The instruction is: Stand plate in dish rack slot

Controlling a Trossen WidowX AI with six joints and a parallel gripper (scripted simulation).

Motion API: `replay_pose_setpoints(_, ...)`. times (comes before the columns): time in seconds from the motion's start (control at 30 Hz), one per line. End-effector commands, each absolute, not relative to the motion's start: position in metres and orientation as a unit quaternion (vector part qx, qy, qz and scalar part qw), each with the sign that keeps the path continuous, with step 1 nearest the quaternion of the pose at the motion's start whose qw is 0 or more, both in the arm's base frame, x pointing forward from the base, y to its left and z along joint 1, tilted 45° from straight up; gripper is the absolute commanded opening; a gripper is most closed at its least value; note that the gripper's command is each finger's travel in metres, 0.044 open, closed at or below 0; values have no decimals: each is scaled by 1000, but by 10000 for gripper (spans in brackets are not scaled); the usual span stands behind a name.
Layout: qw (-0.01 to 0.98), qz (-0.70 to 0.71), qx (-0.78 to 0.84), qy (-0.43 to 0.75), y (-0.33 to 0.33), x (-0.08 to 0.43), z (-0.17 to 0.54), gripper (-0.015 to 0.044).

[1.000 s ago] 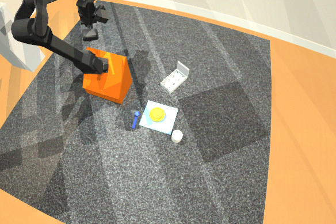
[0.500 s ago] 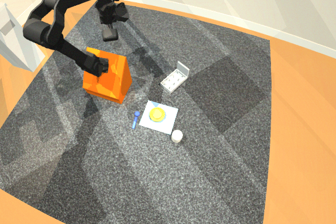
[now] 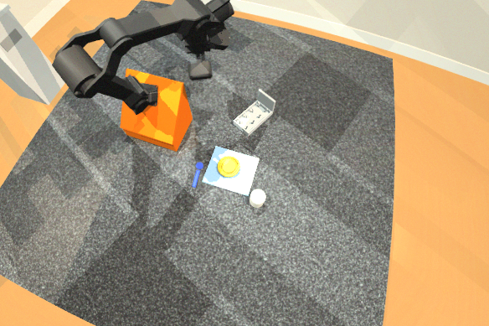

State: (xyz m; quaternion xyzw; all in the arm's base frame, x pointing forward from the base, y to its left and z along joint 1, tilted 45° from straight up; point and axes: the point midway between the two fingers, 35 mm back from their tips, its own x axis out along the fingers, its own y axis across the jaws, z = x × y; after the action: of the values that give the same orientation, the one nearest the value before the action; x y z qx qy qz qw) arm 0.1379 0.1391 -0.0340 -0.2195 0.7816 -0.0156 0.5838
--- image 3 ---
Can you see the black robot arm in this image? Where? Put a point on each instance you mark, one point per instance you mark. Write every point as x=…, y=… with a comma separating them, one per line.
x=188, y=19

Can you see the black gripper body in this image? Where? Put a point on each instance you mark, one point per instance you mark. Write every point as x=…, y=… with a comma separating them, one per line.
x=200, y=70

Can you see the yellow round plate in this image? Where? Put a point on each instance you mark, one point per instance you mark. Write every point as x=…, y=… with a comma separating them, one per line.
x=228, y=166

